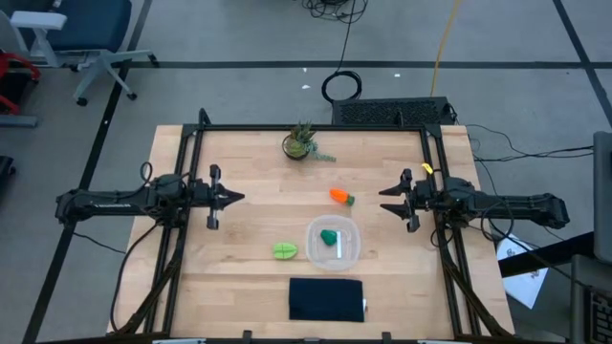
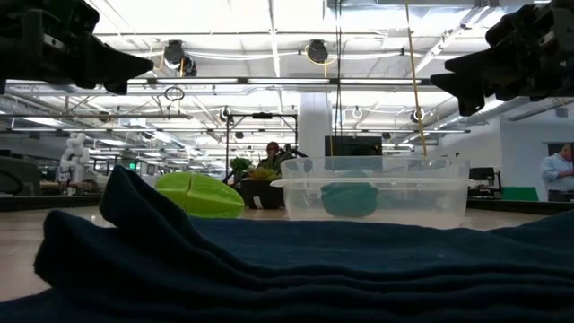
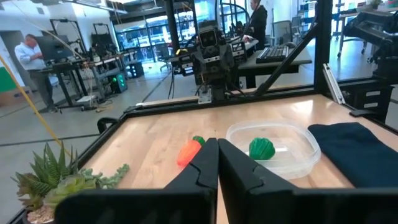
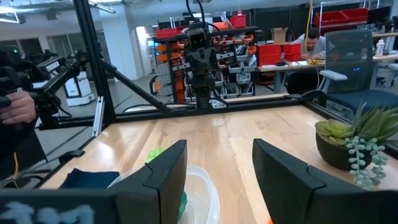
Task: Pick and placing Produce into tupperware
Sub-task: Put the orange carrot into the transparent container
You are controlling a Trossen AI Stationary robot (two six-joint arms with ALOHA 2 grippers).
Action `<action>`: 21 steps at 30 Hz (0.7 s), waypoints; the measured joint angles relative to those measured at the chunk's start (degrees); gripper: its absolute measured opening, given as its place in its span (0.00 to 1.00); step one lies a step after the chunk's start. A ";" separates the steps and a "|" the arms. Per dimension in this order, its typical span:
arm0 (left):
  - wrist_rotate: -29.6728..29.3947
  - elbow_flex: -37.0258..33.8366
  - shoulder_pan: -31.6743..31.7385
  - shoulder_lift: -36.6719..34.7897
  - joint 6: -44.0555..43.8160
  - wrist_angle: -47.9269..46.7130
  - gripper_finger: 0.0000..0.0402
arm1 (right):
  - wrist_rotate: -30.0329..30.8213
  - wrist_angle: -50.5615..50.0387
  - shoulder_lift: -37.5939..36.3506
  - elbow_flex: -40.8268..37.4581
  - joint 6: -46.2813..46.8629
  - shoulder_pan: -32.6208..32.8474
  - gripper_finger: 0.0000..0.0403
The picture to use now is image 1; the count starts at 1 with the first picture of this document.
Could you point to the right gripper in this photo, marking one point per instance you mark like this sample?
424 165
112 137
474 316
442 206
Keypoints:
428 195

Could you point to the potted succulent plant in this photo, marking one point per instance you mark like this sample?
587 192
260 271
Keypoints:
296 145

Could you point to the red frame object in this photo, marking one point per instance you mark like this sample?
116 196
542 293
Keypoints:
28 67

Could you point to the light green toy star fruit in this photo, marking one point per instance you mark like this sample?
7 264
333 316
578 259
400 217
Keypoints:
285 251

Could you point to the dark blue folded cloth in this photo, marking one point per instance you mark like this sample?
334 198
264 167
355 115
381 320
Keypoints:
325 300

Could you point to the yellow tag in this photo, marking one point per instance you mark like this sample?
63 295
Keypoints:
427 168

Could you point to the blue office chair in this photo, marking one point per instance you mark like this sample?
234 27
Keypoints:
91 24

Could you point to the black computer case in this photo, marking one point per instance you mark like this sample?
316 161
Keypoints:
392 112

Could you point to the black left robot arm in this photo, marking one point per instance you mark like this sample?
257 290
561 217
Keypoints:
105 203

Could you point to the orange toy carrot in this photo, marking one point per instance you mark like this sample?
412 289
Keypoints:
338 195

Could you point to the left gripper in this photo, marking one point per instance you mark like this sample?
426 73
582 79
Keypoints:
203 195

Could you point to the clear plastic tupperware container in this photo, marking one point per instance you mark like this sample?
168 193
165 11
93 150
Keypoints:
318 255

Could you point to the black metal table frame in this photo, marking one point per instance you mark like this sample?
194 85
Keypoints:
239 127

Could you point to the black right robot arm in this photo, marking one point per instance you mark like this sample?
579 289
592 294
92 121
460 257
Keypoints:
516 203

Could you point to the dark green toy vegetable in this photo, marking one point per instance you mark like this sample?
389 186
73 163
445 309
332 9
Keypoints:
329 237

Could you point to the white paper sheet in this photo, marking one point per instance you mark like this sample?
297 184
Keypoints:
523 282

